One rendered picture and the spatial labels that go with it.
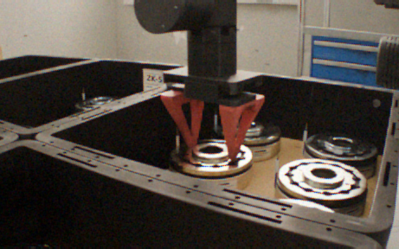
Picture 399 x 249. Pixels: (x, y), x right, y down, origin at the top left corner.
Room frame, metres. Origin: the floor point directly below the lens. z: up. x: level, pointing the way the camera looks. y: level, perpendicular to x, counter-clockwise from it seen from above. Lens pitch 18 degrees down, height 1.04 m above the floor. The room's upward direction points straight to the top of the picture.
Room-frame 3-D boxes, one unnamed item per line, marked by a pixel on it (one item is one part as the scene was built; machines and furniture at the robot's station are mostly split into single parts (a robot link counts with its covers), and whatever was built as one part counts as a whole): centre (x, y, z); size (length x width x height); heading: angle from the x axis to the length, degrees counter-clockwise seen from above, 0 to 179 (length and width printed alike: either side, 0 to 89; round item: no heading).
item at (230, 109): (0.42, -0.03, 0.91); 0.07 x 0.07 x 0.09; 52
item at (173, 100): (0.44, 0.00, 0.91); 0.07 x 0.07 x 0.09; 52
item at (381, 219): (0.39, -0.07, 0.92); 0.40 x 0.30 x 0.02; 149
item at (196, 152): (0.42, -0.01, 0.86); 0.05 x 0.05 x 0.01
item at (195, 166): (0.42, -0.01, 0.86); 0.10 x 0.10 x 0.01
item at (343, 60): (2.05, -1.00, 0.60); 0.72 x 0.03 x 0.56; 56
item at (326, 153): (0.45, -0.20, 0.86); 0.10 x 0.10 x 0.01
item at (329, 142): (0.45, -0.20, 0.86); 0.05 x 0.05 x 0.01
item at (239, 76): (0.43, -0.01, 0.98); 0.10 x 0.07 x 0.07; 52
